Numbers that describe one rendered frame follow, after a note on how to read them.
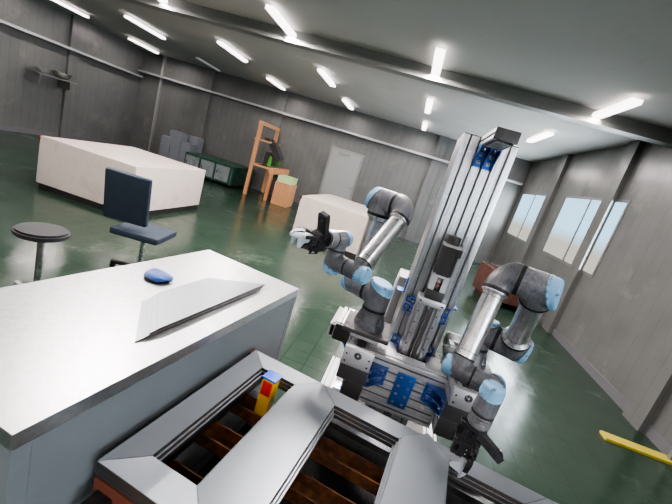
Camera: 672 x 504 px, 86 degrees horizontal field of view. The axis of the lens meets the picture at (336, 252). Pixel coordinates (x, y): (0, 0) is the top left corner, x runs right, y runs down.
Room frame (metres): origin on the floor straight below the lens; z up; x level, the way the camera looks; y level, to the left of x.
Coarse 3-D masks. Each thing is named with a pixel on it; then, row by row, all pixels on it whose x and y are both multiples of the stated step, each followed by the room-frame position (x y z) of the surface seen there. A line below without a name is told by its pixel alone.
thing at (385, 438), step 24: (288, 384) 1.29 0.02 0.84; (216, 408) 1.05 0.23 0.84; (336, 408) 1.23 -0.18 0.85; (192, 432) 0.94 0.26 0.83; (384, 432) 1.18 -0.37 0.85; (168, 456) 0.84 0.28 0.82; (120, 480) 0.71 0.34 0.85; (288, 480) 0.86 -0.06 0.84; (384, 480) 0.97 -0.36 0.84; (456, 480) 1.08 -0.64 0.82
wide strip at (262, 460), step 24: (312, 384) 1.32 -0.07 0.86; (288, 408) 1.14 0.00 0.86; (312, 408) 1.18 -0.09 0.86; (264, 432) 0.99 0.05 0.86; (288, 432) 1.02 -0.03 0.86; (312, 432) 1.06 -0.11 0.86; (240, 456) 0.88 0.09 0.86; (264, 456) 0.90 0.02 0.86; (288, 456) 0.93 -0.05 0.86; (216, 480) 0.78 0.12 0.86; (240, 480) 0.80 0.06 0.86; (264, 480) 0.82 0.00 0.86
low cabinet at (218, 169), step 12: (192, 156) 11.29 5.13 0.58; (204, 156) 11.52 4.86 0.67; (204, 168) 11.22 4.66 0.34; (216, 168) 11.17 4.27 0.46; (228, 168) 11.11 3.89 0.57; (240, 168) 11.49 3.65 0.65; (216, 180) 11.16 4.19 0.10; (228, 180) 11.11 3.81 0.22; (240, 180) 11.68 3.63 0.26; (252, 180) 12.58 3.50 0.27
